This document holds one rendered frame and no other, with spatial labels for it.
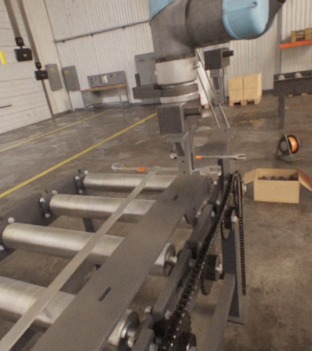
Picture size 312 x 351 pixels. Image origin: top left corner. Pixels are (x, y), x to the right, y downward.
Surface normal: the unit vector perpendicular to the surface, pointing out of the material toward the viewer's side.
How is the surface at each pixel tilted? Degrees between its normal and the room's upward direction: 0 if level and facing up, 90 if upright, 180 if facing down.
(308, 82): 90
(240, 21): 115
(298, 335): 0
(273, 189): 90
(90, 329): 0
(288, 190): 90
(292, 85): 90
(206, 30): 119
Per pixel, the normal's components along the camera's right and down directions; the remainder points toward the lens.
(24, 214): 0.91, 0.03
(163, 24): -0.50, 0.36
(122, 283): -0.14, -0.92
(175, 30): -0.47, 0.64
